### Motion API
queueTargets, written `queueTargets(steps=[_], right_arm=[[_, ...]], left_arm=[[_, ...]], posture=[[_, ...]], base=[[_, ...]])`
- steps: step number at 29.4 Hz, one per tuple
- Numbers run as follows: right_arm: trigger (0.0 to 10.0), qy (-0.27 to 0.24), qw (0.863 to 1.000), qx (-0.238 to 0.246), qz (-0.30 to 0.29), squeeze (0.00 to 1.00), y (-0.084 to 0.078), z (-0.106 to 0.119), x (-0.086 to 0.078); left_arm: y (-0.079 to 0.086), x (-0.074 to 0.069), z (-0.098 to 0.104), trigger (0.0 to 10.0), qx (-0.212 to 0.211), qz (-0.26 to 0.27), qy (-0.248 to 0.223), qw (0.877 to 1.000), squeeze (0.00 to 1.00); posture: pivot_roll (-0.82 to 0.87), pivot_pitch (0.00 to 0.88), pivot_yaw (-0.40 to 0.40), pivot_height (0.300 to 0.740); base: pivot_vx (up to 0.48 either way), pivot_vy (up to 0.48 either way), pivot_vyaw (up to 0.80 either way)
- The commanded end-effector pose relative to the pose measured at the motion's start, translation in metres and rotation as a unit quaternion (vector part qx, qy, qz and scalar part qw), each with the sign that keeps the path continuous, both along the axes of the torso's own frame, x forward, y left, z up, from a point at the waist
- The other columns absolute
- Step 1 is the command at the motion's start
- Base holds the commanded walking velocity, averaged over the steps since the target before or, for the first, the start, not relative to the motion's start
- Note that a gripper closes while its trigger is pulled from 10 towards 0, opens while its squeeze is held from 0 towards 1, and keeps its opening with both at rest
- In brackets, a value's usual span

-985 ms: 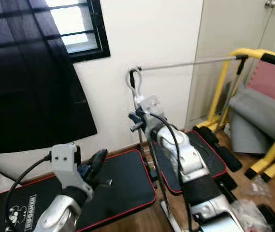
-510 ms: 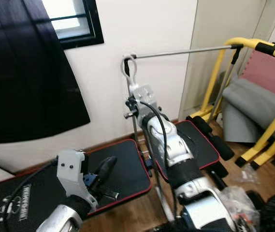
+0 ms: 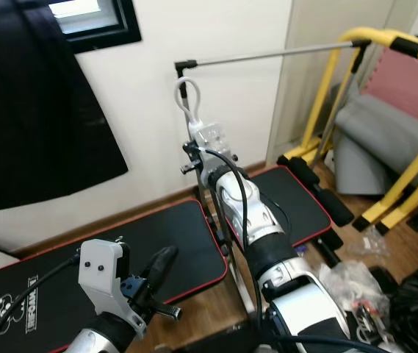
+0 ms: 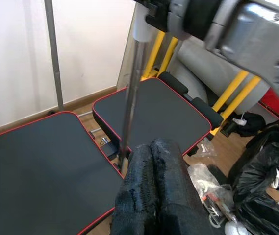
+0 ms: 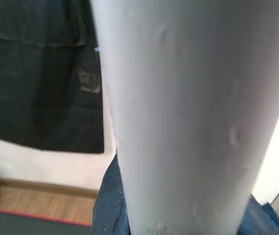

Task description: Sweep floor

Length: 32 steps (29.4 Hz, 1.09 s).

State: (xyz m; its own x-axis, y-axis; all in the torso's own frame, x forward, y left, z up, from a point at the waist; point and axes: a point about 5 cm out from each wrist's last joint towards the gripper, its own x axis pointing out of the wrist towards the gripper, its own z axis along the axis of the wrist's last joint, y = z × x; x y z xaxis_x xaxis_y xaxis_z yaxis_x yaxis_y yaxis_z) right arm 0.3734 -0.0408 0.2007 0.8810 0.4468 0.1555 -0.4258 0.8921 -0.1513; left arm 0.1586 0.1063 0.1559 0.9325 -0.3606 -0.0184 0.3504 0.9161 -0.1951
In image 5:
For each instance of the black fabric sheet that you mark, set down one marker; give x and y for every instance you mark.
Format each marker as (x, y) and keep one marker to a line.
(31, 85)

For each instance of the large black bench pad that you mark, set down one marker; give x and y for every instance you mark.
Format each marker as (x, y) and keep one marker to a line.
(19, 225)

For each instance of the person in blue jeans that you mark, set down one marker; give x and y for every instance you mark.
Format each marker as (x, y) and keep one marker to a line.
(109, 208)

